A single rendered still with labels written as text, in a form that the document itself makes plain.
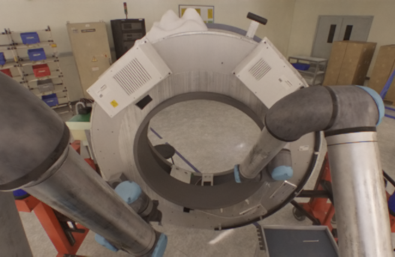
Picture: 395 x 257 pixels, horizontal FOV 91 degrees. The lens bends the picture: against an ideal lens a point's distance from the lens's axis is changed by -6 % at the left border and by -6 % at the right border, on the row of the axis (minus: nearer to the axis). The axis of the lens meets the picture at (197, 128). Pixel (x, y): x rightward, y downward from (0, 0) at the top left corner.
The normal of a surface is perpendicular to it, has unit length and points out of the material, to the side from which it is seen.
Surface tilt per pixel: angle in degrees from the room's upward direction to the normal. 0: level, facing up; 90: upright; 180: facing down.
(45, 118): 61
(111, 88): 90
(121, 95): 90
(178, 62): 90
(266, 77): 90
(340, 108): 67
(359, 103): 52
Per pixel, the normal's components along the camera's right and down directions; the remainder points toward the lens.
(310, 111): -0.40, 0.11
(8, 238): 0.99, 0.09
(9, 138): 0.68, -0.01
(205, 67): -0.07, 0.47
